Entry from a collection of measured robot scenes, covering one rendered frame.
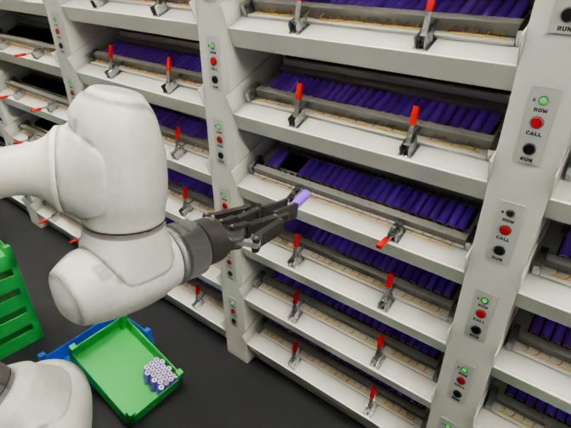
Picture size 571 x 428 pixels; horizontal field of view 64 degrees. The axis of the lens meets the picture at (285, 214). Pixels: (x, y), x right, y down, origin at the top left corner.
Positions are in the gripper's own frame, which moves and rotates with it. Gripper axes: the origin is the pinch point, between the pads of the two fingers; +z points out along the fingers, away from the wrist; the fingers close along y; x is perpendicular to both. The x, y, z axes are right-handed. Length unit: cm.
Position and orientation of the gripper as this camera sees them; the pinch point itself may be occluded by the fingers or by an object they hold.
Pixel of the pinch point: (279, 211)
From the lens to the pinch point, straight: 84.7
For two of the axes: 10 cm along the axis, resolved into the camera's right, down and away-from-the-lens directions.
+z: 6.3, -2.5, 7.4
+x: -1.0, 9.1, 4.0
